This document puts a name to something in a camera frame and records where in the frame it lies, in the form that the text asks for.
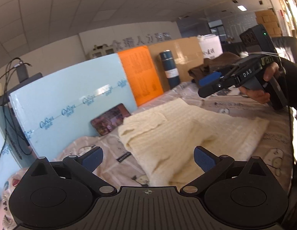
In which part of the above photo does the smartphone with lit screen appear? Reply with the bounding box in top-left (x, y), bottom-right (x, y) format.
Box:
top-left (90, 103), bottom-right (132, 137)

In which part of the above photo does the cream knitted sweater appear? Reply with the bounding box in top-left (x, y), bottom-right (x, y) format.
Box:
top-left (118, 98), bottom-right (270, 187)

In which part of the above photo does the brown leather jacket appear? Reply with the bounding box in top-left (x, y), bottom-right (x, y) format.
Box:
top-left (203, 51), bottom-right (243, 68)

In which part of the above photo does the stack of cardboard boxes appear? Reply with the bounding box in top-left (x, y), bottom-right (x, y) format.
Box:
top-left (255, 10), bottom-right (283, 37)

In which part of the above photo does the white paper bag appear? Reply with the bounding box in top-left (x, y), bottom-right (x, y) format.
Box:
top-left (197, 35), bottom-right (223, 59)

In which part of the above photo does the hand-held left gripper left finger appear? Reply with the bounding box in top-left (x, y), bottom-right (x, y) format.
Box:
top-left (19, 146), bottom-right (118, 197)

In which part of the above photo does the black power adapter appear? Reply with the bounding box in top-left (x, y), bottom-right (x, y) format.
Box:
top-left (16, 62), bottom-right (29, 82)

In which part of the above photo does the light blue printed carton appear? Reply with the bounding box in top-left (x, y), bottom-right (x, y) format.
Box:
top-left (8, 53), bottom-right (139, 157)
top-left (0, 106), bottom-right (32, 191)

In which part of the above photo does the person's dark clothing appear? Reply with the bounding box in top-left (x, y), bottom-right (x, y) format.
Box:
top-left (281, 154), bottom-right (297, 230)

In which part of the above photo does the brown cardboard box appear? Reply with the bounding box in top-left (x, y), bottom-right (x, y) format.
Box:
top-left (147, 37), bottom-right (204, 93)

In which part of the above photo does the brown folded garment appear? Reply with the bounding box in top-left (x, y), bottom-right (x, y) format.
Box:
top-left (188, 65), bottom-right (221, 83)

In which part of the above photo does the dark blue vacuum bottle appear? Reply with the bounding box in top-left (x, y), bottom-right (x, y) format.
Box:
top-left (159, 49), bottom-right (180, 89)

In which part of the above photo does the orange printed carton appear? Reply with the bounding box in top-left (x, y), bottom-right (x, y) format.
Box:
top-left (118, 45), bottom-right (164, 107)

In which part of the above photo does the person's right hand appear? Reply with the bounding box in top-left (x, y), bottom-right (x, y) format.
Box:
top-left (239, 62), bottom-right (280, 105)

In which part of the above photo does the person's right forearm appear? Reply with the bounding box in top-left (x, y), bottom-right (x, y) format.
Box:
top-left (279, 58), bottom-right (297, 113)

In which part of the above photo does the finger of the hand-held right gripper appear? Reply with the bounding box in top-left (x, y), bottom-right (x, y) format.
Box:
top-left (198, 75), bottom-right (236, 99)
top-left (198, 68), bottom-right (234, 87)

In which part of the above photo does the black leather sofa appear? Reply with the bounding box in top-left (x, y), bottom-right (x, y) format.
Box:
top-left (270, 36), bottom-right (297, 61)

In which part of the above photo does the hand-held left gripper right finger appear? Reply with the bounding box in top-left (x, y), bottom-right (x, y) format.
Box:
top-left (180, 146), bottom-right (279, 197)

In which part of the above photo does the yellow-framed window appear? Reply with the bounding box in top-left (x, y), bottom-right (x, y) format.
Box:
top-left (273, 0), bottom-right (297, 39)

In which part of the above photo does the black cable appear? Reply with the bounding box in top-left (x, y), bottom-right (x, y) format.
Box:
top-left (0, 57), bottom-right (33, 170)

